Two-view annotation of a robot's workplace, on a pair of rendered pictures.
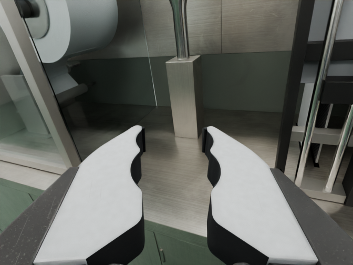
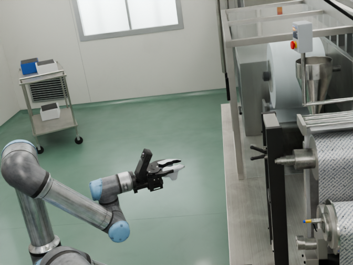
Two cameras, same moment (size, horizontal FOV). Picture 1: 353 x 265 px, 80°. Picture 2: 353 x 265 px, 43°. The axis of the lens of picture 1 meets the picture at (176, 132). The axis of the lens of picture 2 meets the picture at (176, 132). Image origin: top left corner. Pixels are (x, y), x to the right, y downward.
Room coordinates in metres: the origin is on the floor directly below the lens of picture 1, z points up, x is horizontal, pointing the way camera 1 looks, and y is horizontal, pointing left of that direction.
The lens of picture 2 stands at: (-0.38, -1.49, 1.97)
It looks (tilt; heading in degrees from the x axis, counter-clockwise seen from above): 21 degrees down; 72
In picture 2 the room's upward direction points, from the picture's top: 8 degrees counter-clockwise
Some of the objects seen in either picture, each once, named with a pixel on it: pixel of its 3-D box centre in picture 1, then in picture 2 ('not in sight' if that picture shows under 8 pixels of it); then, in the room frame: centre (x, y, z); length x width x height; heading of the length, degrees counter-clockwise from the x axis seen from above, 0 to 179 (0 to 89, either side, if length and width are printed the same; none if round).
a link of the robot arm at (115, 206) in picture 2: not in sight; (111, 212); (-0.19, 0.00, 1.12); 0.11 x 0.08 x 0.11; 88
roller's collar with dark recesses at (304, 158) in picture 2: not in sight; (303, 159); (0.38, -0.42, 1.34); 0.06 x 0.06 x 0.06; 64
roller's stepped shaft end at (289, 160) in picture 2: not in sight; (284, 160); (0.33, -0.39, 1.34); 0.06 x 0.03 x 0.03; 154
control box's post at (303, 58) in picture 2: not in sight; (303, 78); (0.57, -0.18, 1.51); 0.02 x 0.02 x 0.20
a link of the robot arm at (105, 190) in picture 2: not in sight; (105, 188); (-0.19, 0.02, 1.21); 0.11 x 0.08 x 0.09; 178
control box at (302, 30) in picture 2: not in sight; (300, 37); (0.56, -0.17, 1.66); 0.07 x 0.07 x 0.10; 72
